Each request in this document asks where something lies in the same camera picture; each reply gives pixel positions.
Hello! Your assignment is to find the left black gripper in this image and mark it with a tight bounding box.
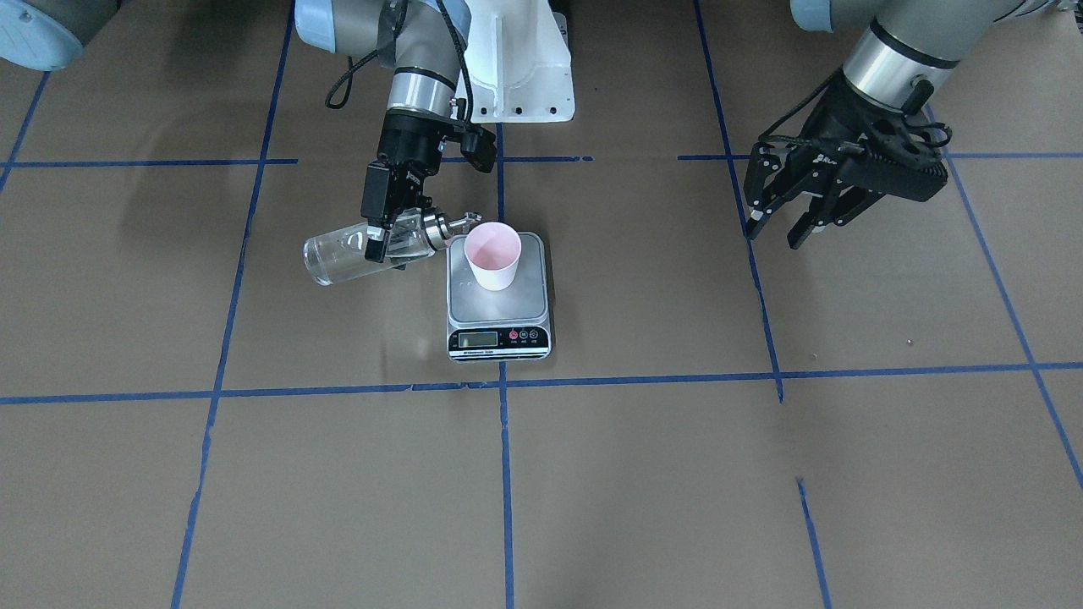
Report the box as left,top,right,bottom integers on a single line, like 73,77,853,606
744,72,893,250

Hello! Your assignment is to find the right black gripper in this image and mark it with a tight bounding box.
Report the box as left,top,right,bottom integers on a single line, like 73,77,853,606
360,112,458,263

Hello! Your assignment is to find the glass sauce bottle steel top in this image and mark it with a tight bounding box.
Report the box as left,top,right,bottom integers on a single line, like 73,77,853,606
302,207,483,286

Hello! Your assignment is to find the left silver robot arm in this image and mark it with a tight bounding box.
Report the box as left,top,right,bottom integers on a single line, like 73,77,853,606
744,1,1051,248

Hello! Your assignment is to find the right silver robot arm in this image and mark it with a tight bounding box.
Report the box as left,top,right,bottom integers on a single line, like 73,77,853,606
1,1,496,263

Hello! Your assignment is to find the digital kitchen scale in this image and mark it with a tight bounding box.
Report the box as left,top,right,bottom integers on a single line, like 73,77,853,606
446,232,553,363

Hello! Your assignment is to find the black wrist cable left arm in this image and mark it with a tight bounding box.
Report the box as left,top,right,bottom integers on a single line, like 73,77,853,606
757,72,847,157

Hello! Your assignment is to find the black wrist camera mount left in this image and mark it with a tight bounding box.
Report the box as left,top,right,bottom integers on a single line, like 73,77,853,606
850,109,953,203

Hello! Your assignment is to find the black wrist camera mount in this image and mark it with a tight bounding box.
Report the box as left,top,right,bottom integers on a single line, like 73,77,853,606
452,124,498,174
850,109,953,203

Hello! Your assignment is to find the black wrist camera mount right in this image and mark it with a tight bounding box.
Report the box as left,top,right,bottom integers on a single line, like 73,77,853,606
452,124,498,174

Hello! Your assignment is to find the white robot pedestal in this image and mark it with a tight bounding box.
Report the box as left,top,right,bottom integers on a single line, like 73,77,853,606
465,1,576,124

